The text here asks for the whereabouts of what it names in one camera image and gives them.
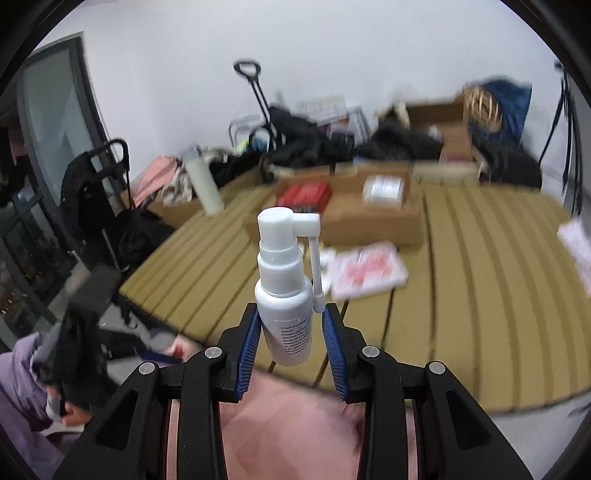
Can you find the glass door with dark frame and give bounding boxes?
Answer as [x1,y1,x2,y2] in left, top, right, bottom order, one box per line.
[0,32,121,352]

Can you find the woven bamboo basket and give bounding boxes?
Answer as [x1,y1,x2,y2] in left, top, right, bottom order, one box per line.
[462,85,504,130]

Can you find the white metal rack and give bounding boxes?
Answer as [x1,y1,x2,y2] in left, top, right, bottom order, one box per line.
[228,115,264,144]

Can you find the beige cloth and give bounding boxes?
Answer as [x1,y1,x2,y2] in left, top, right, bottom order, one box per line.
[161,166,195,206]

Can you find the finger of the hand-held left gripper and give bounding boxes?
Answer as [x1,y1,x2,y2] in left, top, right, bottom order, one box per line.
[69,265,123,315]

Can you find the pink printed papers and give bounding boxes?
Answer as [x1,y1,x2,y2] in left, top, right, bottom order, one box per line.
[556,219,591,296]

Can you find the white thermos bottle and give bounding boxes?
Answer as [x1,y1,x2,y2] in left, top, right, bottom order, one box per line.
[185,154,225,217]

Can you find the open cardboard box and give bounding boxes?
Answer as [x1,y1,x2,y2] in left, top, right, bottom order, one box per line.
[406,99,481,162]

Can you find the pink bag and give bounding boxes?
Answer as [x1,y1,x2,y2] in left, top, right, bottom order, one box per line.
[134,154,183,199]

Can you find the pink printed pouch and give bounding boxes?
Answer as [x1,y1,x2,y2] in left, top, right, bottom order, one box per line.
[330,243,410,301]

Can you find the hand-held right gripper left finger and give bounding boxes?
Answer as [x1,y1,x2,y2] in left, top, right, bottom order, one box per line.
[51,302,260,480]

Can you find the black jacket pile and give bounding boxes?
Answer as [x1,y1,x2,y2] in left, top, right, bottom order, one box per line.
[263,106,356,167]

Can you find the dark blue bag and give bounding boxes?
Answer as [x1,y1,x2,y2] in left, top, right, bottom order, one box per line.
[480,79,532,148]

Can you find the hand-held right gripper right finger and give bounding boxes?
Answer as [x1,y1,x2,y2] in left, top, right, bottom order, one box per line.
[321,302,533,480]

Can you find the shallow cardboard tray box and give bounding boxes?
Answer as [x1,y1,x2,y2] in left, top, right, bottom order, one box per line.
[272,164,426,247]

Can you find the person's left forearm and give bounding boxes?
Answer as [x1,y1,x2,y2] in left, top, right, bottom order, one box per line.
[0,332,65,435]

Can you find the large cardboard box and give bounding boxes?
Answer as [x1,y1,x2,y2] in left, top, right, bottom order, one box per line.
[148,185,222,229]

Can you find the white spray bottle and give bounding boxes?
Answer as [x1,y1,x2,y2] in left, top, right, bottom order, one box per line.
[254,208,331,367]

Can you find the red cardboard box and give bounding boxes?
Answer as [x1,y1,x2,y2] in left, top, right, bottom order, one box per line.
[276,181,333,208]

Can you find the black stroller cart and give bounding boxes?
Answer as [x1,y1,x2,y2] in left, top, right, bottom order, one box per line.
[60,138,153,273]

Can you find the black suitcase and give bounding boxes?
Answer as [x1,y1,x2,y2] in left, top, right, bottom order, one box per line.
[475,138,541,188]

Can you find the black tripod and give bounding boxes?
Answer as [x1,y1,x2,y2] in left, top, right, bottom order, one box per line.
[538,60,585,217]

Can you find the person's left hand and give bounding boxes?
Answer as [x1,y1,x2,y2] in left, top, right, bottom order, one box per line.
[46,388,95,428]

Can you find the small white medicine box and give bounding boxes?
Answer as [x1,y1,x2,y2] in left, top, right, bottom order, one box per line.
[362,174,406,204]

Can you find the pink jacket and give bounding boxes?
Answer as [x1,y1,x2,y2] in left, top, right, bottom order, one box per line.
[164,337,416,480]

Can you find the black trolley handle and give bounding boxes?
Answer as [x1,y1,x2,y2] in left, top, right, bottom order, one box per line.
[233,59,287,153]

